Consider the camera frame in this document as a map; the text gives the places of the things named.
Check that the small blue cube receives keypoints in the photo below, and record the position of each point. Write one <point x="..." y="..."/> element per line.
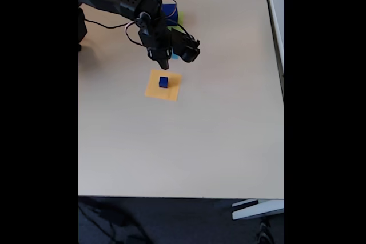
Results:
<point x="163" y="82"/>

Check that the large blue cube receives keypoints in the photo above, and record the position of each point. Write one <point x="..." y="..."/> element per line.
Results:
<point x="170" y="9"/>

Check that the light blue paper square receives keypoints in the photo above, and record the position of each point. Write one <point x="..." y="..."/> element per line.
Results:
<point x="175" y="56"/>

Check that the orange paper square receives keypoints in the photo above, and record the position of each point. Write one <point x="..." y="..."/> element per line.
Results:
<point x="154" y="89"/>

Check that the green paper square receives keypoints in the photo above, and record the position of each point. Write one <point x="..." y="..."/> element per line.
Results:
<point x="180" y="18"/>

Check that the black stand leg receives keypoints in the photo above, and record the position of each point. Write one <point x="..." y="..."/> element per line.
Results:
<point x="264" y="232"/>

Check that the black camera box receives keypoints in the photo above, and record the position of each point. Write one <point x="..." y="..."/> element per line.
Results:
<point x="187" y="47"/>

